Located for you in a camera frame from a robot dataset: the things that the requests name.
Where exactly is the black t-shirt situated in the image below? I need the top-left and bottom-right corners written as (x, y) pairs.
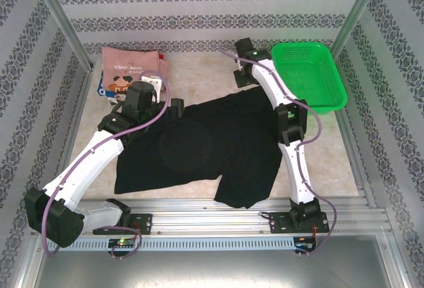
top-left (114, 87), bottom-right (283, 209)

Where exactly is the blue folded printed t-shirt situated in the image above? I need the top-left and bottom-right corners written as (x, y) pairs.
top-left (95, 71), bottom-right (129, 106)

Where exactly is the pink folded printed t-shirt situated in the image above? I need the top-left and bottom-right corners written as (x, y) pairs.
top-left (101, 45), bottom-right (172, 94)

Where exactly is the green plastic basket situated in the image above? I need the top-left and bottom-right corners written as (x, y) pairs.
top-left (270, 42), bottom-right (348, 116)

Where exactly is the grey metal sheet panel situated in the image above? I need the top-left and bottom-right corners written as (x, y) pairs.
top-left (19, 248), bottom-right (408, 288)

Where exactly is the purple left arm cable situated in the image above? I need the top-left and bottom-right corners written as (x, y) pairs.
top-left (42, 70), bottom-right (172, 260)

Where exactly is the aluminium side rail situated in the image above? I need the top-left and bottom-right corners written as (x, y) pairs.
top-left (49, 69), bottom-right (95, 203)
top-left (336, 109), bottom-right (378, 208)

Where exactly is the aluminium mounting rail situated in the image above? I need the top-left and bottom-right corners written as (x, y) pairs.
top-left (31, 197), bottom-right (390, 236)

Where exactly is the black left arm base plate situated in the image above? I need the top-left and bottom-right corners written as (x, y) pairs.
top-left (92, 213), bottom-right (153, 236)

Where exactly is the aluminium frame post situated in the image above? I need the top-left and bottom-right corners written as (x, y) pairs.
top-left (329, 0), bottom-right (387, 59)
top-left (26, 0), bottom-right (95, 72)

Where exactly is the slotted grey cable duct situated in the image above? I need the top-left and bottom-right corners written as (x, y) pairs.
top-left (44, 236), bottom-right (295, 252)

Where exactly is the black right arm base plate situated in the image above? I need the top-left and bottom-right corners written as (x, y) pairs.
top-left (268, 211), bottom-right (331, 234)

